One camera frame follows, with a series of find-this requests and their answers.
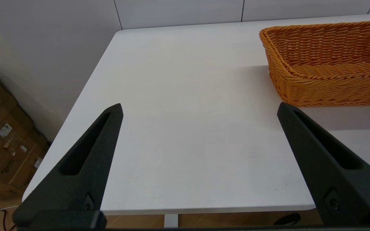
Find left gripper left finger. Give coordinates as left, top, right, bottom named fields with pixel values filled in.
left=12, top=103, right=123, bottom=226

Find orange wicker basket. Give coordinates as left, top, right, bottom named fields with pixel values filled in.
left=259, top=21, right=370, bottom=107

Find black floor object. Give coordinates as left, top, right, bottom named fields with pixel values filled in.
left=273, top=212, right=301, bottom=226

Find white table leg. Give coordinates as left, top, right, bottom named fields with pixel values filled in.
left=164, top=214, right=179, bottom=228

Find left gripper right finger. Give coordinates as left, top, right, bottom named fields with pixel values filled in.
left=277, top=102, right=370, bottom=227

